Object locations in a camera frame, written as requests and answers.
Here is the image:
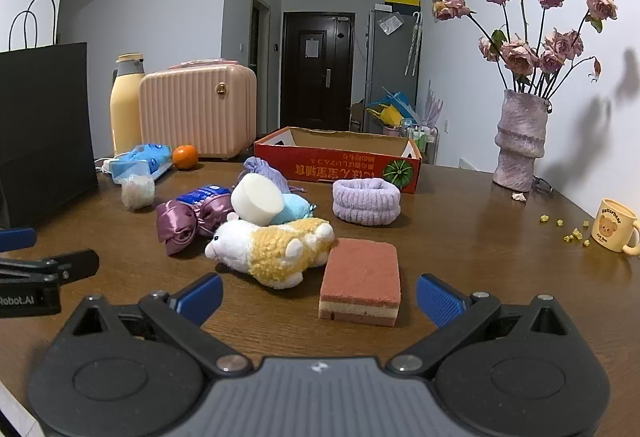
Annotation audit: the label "blue and yellow bags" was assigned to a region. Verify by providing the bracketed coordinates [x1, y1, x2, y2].
[366, 89, 418, 128]

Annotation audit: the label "purple fluffy plush toy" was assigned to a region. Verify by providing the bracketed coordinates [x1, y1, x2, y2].
[332, 178, 402, 225]

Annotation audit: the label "side room doorway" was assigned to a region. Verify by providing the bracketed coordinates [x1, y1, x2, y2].
[250, 0, 272, 152]

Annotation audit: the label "purple satin scrunchie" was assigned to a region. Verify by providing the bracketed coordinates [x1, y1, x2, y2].
[155, 196, 236, 258]

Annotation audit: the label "pink cloth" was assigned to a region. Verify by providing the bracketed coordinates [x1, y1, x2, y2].
[167, 59, 240, 69]

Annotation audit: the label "dark entrance door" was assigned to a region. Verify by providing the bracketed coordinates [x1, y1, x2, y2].
[281, 12, 355, 132]

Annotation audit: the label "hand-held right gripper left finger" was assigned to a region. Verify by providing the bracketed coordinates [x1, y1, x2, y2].
[52, 273, 253, 379]

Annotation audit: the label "metal trolley rack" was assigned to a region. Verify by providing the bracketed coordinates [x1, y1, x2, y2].
[400, 123, 440, 165]

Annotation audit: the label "clear bag of cotton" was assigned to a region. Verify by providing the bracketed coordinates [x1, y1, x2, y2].
[121, 173, 156, 212]

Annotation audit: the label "purple wall decoration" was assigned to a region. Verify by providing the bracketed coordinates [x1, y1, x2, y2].
[424, 79, 445, 128]

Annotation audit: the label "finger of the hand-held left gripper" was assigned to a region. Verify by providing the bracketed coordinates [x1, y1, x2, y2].
[0, 248, 99, 290]
[0, 227, 38, 254]

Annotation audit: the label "red cardboard box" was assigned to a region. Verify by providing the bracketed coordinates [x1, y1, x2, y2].
[253, 127, 422, 194]

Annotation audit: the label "grey refrigerator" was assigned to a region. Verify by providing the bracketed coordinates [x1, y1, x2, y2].
[366, 7, 421, 135]

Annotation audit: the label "clear plastic bag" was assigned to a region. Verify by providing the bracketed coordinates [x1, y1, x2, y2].
[377, 12, 405, 35]

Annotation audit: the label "purple textured vase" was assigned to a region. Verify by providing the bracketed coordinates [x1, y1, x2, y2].
[492, 89, 552, 192]

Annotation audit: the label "pink layered sponge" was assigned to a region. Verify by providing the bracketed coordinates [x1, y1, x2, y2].
[318, 238, 402, 327]

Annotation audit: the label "pink ribbed suitcase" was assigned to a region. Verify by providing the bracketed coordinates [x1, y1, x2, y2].
[139, 62, 258, 158]

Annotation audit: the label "small blue tissue pack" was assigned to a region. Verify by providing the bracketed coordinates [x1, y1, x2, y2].
[176, 184, 233, 208]

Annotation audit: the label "orange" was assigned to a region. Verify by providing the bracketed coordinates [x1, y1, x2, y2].
[172, 144, 199, 170]

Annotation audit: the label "folded clear umbrella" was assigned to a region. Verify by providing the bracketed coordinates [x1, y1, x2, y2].
[406, 12, 423, 76]

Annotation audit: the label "large blue tissue pack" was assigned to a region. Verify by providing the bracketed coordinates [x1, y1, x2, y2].
[109, 143, 173, 185]

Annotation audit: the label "purple drawstring bag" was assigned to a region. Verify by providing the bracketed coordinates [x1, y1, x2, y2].
[242, 157, 306, 195]

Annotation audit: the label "black paper bag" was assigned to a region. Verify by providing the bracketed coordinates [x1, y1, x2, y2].
[0, 0, 99, 229]

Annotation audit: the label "light blue plush cloth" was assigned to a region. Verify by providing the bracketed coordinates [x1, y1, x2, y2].
[270, 193, 316, 225]

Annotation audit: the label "bunch of dried pink roses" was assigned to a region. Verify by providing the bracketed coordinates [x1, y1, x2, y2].
[432, 0, 619, 100]

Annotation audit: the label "white and yellow plush toy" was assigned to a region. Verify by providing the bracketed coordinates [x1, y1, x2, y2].
[204, 217, 336, 290]

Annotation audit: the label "white round sponge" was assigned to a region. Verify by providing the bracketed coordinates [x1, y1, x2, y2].
[230, 173, 284, 227]

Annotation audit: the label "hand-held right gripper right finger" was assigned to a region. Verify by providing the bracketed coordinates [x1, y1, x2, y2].
[387, 274, 583, 379]

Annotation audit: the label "yellow thermos bottle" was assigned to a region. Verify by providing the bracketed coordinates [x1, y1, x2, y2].
[110, 53, 147, 156]

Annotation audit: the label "yellow bear mug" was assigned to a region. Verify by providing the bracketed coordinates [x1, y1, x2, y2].
[591, 198, 640, 258]

